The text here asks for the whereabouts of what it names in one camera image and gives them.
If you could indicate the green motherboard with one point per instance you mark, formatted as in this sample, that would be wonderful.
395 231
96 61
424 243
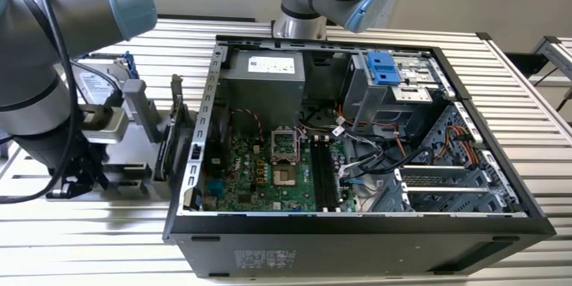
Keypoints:
299 197

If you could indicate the hard disk in blue carrier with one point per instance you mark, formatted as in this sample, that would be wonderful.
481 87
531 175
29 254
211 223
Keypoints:
96 81

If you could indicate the grey parts rack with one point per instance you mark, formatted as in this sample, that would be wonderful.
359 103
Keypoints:
133 152

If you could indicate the metal slat side table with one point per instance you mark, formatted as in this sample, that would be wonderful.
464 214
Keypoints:
553 48

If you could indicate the RAM slot with white clips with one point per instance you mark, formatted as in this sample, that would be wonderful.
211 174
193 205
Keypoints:
320 175
332 175

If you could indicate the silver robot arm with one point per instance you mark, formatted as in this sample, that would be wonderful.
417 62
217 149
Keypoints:
67 8

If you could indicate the blue drive latch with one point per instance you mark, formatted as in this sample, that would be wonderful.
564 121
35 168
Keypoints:
381 68

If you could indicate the graphics card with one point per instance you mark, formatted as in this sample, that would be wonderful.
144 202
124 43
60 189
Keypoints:
165 152

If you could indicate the metal drive cage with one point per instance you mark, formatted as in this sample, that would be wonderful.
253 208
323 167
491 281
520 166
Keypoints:
375 108

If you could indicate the black PC case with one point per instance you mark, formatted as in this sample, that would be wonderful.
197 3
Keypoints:
312 249

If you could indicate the grey power supply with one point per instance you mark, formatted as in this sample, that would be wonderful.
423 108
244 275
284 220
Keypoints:
263 98

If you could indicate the black box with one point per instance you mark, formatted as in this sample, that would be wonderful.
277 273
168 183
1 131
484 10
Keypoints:
527 63

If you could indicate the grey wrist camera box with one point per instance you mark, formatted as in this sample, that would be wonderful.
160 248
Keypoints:
109 128

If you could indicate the CPU socket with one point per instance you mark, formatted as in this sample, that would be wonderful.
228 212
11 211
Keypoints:
284 176

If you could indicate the metal disk bay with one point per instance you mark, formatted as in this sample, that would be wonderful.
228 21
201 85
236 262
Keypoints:
440 189

